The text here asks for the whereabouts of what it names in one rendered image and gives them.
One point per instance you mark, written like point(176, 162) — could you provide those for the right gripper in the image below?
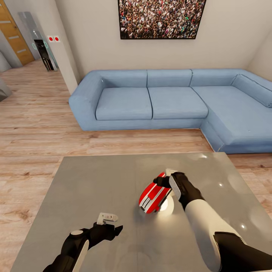
point(161, 181)

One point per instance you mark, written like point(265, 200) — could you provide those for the standing mirror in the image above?
point(38, 42)

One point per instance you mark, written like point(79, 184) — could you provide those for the electric switch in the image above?
point(56, 38)
point(51, 38)

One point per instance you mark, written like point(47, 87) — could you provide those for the radio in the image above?
point(152, 197)

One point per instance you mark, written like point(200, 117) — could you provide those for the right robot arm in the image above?
point(221, 248)

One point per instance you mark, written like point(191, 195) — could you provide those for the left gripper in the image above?
point(107, 232)

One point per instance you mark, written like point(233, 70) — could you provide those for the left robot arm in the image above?
point(76, 245)

